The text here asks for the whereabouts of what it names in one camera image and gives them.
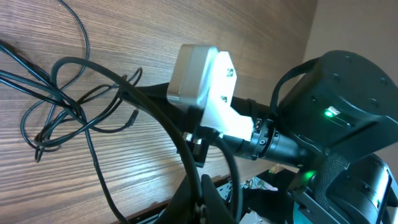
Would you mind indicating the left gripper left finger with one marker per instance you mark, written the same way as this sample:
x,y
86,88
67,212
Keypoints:
x,y
179,209

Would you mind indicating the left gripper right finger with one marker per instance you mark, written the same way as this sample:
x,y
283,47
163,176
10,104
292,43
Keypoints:
x,y
216,211

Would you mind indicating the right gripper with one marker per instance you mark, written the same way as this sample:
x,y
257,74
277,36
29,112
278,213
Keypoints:
x,y
186,118

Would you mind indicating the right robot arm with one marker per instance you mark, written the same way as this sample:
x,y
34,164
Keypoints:
x,y
330,126

